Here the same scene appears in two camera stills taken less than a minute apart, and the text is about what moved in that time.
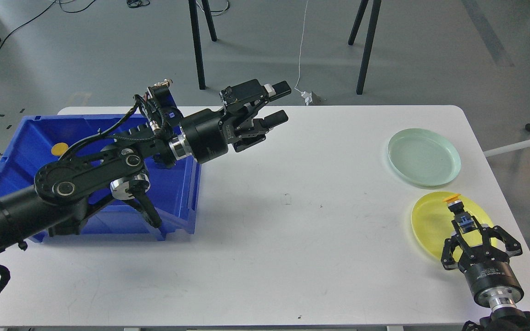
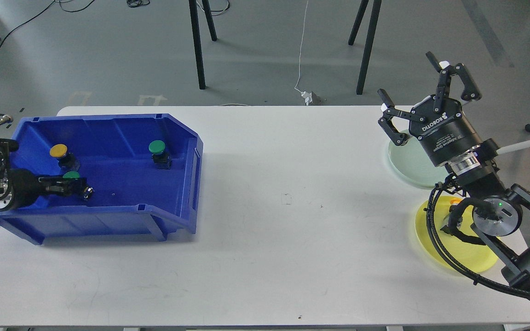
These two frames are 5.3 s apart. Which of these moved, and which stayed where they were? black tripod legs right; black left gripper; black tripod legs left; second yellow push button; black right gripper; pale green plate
Moved: black left gripper; black right gripper
Stayed: second yellow push button; black tripod legs right; pale green plate; black tripod legs left
